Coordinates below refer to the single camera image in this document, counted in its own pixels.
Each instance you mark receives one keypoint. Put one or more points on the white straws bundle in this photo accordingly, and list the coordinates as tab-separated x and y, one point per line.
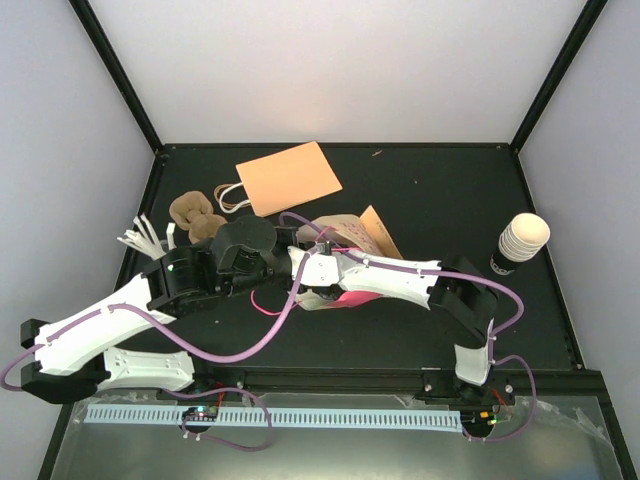
144	239

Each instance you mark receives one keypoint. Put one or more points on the plain brown paper bag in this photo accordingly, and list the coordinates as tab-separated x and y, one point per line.
279	181

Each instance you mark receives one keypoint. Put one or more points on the light blue cable duct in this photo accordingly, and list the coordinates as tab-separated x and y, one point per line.
310	418

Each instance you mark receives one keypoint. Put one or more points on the black frame post left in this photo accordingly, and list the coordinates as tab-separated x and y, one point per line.
102	45

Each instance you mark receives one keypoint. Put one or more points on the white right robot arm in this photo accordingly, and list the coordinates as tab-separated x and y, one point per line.
459	300

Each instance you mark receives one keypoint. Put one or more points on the stack of paper cups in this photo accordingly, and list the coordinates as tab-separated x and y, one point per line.
519	242

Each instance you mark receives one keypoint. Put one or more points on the brown pulp cup carriers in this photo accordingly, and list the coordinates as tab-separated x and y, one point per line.
194	213

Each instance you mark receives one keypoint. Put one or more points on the black frame post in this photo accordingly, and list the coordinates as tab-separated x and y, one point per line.
578	34
102	45

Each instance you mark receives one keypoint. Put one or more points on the black frame post right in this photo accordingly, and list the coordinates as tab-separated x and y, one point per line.
578	34

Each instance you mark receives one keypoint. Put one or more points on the cream cakes paper bag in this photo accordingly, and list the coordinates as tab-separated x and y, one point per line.
365	232

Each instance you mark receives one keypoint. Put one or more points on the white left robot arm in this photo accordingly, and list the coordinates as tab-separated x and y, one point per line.
124	341

